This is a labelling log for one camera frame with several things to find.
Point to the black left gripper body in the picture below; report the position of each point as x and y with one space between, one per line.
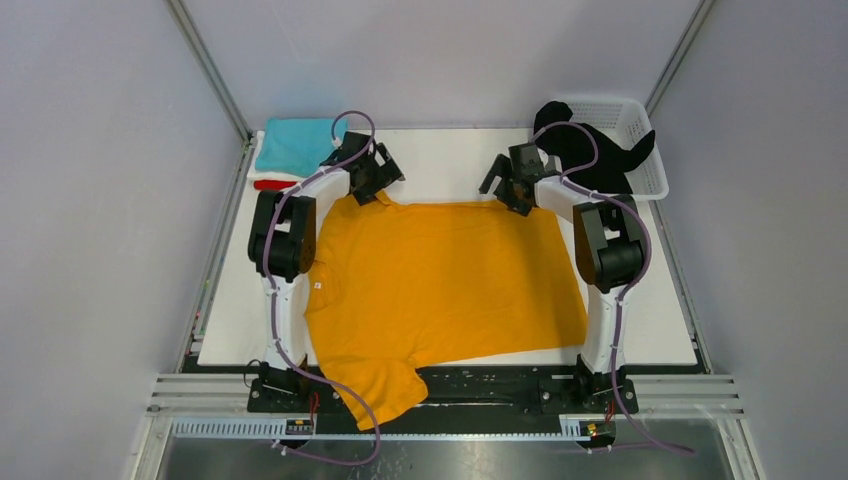
376 177

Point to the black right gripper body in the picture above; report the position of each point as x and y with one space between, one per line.
506 190

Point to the yellow t-shirt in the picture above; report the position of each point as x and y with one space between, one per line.
398 287

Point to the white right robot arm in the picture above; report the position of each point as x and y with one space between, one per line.
612 251

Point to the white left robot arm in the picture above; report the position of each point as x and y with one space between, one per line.
283 245

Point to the folded turquoise t-shirt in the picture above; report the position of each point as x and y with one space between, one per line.
296 146

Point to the folded red t-shirt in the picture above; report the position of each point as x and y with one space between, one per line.
273 185

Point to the white plastic laundry basket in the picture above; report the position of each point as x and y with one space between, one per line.
603 143

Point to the folded white t-shirt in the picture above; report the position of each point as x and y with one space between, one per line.
276 158

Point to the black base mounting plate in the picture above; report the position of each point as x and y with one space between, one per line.
477 391

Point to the aluminium frame rail left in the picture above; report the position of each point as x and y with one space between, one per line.
228 159

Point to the aluminium frame rail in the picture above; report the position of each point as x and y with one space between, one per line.
228 159
692 29

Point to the aluminium frame rail right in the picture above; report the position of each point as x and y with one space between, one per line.
692 29

